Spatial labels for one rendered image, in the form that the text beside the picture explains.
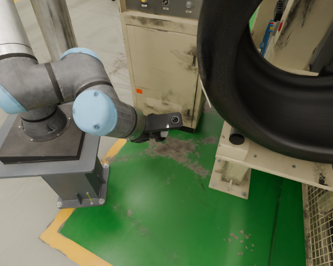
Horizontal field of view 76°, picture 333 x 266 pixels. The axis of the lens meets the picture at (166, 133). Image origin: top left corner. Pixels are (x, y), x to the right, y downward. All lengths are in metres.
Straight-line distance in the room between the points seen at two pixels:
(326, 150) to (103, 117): 0.51
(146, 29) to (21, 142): 0.89
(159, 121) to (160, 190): 0.98
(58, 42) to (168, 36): 0.66
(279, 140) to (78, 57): 0.51
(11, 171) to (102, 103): 0.75
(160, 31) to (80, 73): 0.90
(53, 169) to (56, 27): 0.56
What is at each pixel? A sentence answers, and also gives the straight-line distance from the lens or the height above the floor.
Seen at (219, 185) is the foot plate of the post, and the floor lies 0.01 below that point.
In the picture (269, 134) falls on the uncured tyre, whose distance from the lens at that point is 0.57.
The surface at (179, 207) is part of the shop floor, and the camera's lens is 1.49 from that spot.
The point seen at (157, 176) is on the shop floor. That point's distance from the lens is 1.59.
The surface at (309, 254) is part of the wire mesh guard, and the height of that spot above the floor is 0.32.
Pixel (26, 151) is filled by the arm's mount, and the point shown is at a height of 0.65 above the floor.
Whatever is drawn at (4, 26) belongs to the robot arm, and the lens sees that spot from 0.59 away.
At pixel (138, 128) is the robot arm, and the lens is 0.54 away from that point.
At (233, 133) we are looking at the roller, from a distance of 0.65.
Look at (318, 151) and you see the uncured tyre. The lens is 0.61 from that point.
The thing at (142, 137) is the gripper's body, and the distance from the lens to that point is 0.64.
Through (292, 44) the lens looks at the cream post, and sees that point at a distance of 0.90.
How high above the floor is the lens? 1.39
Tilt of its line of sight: 50 degrees down
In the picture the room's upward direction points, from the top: straight up
